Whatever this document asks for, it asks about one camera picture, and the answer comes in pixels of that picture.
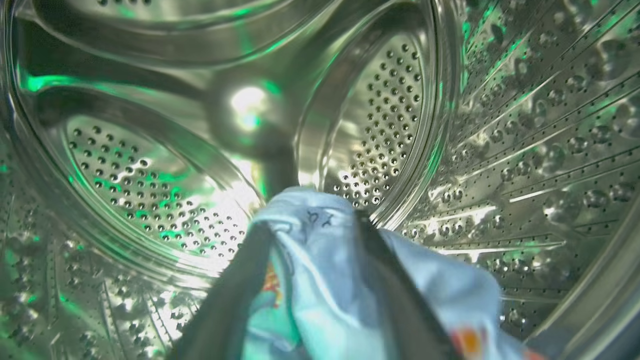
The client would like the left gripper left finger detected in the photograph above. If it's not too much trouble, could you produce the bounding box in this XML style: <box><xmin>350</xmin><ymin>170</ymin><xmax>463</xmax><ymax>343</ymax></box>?
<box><xmin>167</xmin><ymin>222</ymin><xmax>276</xmax><ymax>360</ymax></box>

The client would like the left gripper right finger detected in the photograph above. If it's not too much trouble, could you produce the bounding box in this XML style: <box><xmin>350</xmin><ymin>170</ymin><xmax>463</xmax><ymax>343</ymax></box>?
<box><xmin>355</xmin><ymin>210</ymin><xmax>461</xmax><ymax>360</ymax></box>

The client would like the blue printed garment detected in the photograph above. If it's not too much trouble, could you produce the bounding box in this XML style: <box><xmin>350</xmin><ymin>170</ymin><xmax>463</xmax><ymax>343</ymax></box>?
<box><xmin>240</xmin><ymin>186</ymin><xmax>546</xmax><ymax>360</ymax></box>

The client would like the steel perforated washer drum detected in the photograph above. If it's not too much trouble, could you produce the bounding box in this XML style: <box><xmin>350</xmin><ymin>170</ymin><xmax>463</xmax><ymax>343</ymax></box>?
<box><xmin>0</xmin><ymin>0</ymin><xmax>640</xmax><ymax>360</ymax></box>

